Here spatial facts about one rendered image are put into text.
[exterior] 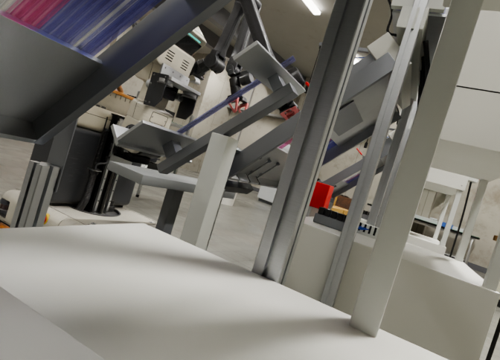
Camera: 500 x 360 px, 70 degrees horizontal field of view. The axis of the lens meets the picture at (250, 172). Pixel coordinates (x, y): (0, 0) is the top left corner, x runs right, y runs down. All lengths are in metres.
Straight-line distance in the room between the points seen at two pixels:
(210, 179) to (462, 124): 0.76
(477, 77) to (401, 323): 0.77
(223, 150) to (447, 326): 0.81
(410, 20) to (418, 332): 0.95
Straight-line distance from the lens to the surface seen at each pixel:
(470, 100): 1.27
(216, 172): 1.00
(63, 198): 1.99
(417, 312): 1.24
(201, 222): 1.01
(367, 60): 1.35
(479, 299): 1.24
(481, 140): 1.24
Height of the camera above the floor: 0.76
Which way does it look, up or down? 1 degrees down
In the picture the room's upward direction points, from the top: 17 degrees clockwise
